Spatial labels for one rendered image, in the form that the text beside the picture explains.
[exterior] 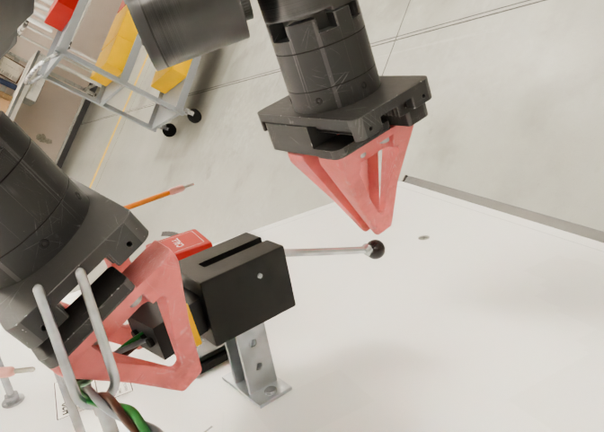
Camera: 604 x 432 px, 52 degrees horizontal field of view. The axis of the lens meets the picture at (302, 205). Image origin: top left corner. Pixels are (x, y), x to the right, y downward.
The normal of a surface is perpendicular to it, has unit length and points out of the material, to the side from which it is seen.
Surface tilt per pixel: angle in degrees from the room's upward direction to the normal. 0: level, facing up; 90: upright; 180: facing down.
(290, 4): 64
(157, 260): 25
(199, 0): 76
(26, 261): 92
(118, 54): 90
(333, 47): 80
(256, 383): 98
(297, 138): 51
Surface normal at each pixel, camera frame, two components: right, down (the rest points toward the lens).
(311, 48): -0.14, 0.47
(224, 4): 0.23, 0.44
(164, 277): 0.73, 0.44
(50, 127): 0.51, 0.06
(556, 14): -0.78, -0.38
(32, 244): 0.51, 0.29
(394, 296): -0.18, -0.93
